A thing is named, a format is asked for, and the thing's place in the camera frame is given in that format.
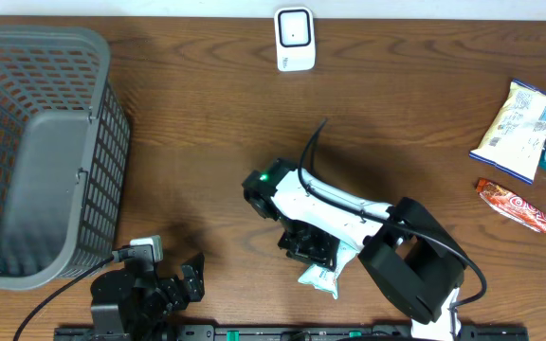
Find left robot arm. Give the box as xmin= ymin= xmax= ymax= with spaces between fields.
xmin=90 ymin=249 xmax=205 ymax=341

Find yellow snack bag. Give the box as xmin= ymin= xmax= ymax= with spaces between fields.
xmin=469 ymin=79 xmax=546 ymax=185

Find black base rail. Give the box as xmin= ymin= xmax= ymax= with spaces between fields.
xmin=54 ymin=322 xmax=530 ymax=341

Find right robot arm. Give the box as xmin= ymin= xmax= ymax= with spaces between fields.
xmin=242 ymin=159 xmax=466 ymax=340

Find white barcode scanner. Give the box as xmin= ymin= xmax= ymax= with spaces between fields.
xmin=274 ymin=7 xmax=316 ymax=72

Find light teal snack packet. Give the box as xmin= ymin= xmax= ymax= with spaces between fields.
xmin=298 ymin=242 xmax=357 ymax=299

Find red chocolate bar wrapper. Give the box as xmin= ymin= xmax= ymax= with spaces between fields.
xmin=476 ymin=178 xmax=546 ymax=234

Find gray plastic basket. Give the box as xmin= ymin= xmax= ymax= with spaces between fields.
xmin=0 ymin=26 xmax=131 ymax=291

